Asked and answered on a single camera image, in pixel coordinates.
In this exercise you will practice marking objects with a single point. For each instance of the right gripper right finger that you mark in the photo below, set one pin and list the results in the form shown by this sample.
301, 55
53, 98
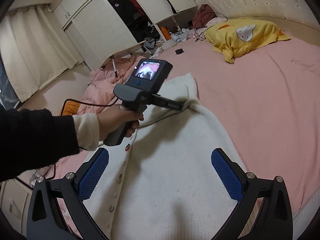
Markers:
274, 219

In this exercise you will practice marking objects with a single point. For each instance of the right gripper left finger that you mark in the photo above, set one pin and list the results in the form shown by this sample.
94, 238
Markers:
45, 219

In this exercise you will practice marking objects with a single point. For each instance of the white fluffy cardigan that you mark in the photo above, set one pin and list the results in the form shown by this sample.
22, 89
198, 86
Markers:
160, 183

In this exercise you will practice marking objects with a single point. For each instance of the black sleeved left forearm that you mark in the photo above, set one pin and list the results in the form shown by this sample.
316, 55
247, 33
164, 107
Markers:
36, 139

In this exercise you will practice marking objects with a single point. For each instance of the folding lap desk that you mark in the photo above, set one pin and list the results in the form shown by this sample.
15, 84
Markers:
122, 53

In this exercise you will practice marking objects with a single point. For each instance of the person left hand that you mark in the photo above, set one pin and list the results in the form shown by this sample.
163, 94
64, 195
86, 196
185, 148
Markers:
112, 118

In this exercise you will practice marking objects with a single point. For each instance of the pink crumpled duvet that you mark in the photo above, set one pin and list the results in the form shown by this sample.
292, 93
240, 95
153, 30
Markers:
100, 90

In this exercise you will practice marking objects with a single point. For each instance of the small black box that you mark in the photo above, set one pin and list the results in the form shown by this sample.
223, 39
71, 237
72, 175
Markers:
179, 51

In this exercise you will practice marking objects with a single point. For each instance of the orange bottle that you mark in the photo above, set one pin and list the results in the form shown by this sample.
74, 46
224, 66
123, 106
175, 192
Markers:
165, 33

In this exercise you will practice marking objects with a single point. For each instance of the orange pumpkin plush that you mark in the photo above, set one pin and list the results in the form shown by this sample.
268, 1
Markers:
70, 108

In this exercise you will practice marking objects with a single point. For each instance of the white louvered wardrobe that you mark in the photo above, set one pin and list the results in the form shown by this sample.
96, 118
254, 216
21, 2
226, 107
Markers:
97, 30

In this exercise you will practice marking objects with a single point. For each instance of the maroon bag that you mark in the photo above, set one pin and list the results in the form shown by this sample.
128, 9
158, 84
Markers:
204, 14

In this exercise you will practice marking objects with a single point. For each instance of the yellow cartoon pillow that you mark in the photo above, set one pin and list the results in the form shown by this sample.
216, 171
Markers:
237, 37

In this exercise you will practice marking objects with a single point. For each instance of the cream curtain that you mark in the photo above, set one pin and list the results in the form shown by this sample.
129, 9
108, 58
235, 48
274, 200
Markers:
34, 49

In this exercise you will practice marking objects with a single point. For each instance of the pink bed sheet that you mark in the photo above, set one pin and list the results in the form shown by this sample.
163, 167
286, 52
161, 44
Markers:
268, 103

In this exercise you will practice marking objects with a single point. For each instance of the cream tufted headboard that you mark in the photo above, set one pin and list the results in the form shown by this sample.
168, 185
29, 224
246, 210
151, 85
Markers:
295, 10

